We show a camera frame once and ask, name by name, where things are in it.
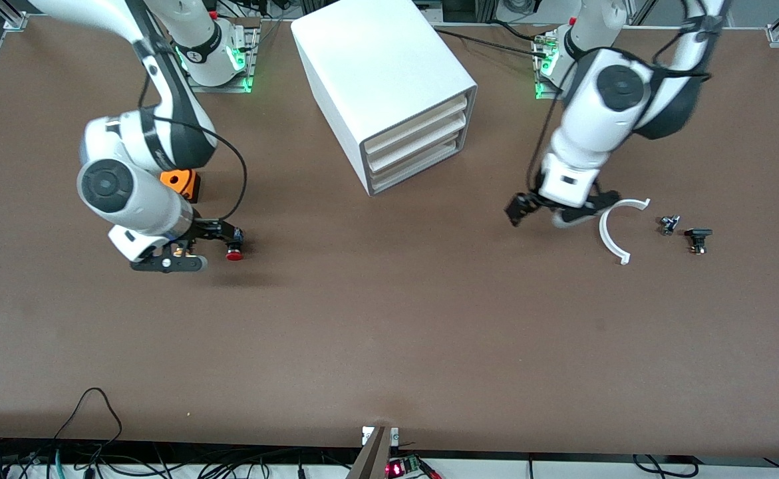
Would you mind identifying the white drawer cabinet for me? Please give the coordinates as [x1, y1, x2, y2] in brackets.
[289, 0, 478, 198]

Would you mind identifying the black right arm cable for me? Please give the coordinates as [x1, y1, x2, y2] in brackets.
[138, 73, 249, 224]

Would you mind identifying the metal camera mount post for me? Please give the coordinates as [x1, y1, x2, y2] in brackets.
[346, 426, 400, 479]

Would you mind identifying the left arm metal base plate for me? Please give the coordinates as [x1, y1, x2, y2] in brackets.
[532, 30, 573, 100]

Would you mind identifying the circuit board with red LED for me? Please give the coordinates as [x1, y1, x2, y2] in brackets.
[386, 456, 443, 479]

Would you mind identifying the black looped cable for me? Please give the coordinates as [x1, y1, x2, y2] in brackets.
[53, 388, 124, 445]

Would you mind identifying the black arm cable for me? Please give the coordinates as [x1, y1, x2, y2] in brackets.
[138, 73, 249, 224]
[526, 10, 722, 197]

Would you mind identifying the white plastic half ring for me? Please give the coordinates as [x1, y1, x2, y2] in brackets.
[599, 198, 651, 265]

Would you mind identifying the black coiled cable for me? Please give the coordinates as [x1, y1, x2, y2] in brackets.
[632, 454, 699, 478]

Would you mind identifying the orange button enclosure box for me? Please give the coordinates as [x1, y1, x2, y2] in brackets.
[160, 170, 202, 204]

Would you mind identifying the black flat-head switch component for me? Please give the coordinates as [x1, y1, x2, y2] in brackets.
[685, 228, 714, 255]

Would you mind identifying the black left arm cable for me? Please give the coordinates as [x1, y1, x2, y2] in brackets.
[526, 10, 722, 197]

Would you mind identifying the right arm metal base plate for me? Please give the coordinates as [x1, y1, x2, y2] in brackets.
[183, 19, 261, 94]

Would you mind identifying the white plastic drawer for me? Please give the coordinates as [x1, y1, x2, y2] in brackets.
[361, 95, 468, 157]
[369, 136, 462, 192]
[366, 114, 466, 175]

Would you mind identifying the black cable across table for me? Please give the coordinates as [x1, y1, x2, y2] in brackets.
[431, 25, 542, 58]

